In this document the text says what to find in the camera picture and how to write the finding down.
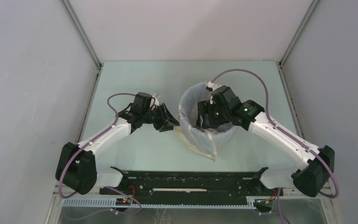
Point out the corner aluminium post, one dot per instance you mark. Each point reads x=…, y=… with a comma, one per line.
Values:
x=302, y=26
x=81, y=32

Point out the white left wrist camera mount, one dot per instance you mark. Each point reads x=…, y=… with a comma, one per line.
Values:
x=155, y=100

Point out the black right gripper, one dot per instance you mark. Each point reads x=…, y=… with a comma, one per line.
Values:
x=206, y=107

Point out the translucent yellowish trash bag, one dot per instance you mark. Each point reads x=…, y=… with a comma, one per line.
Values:
x=206, y=142

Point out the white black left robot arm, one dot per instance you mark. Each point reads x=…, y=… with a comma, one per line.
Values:
x=77, y=170

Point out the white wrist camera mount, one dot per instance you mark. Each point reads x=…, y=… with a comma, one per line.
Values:
x=155, y=100
x=210, y=86

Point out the right corner aluminium post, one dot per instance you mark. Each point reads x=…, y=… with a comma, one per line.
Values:
x=302, y=26

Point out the light blue slotted cable duct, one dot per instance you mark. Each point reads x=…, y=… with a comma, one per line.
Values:
x=112, y=202

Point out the left corner aluminium post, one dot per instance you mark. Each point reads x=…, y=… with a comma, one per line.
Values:
x=81, y=32

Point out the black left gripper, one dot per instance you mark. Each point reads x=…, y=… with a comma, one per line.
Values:
x=165, y=124

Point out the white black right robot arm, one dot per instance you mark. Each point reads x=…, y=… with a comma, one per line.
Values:
x=314, y=165

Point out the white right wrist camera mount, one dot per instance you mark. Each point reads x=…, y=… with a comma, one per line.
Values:
x=210, y=86

